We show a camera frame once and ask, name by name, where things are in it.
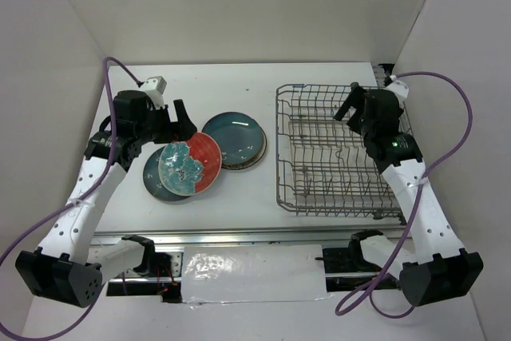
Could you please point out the grey wire dish rack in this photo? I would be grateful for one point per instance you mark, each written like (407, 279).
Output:
(322, 169)

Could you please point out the red teal floral plate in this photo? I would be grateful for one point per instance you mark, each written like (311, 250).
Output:
(187, 168)

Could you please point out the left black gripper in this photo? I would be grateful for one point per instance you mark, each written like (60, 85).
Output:
(174, 132)

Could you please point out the dark teal plate left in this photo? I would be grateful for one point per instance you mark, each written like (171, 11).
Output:
(152, 181)

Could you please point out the dark teal plate stacked top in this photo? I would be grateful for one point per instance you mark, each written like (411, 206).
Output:
(221, 123)

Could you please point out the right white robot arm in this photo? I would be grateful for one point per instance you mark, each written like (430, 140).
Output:
(439, 268)

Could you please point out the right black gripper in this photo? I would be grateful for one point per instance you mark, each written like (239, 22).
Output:
(354, 100)

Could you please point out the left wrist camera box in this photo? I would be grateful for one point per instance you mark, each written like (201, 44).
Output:
(154, 87)

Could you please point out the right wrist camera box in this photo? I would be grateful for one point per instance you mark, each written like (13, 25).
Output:
(397, 87)

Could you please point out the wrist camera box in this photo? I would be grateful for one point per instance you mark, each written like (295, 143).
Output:
(154, 87)
(397, 87)

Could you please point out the aluminium mounting rail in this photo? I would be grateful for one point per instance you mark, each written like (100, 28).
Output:
(240, 208)

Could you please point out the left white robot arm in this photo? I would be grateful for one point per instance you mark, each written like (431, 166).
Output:
(62, 268)

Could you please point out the patterned plate under stack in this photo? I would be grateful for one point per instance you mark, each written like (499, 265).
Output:
(242, 148)

